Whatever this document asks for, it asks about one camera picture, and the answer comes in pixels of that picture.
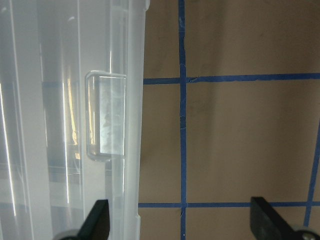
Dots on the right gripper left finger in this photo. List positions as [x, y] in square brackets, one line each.
[97, 225]

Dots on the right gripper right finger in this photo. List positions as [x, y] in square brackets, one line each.
[267, 224]

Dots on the clear plastic box lid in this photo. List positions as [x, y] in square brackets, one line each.
[71, 96]

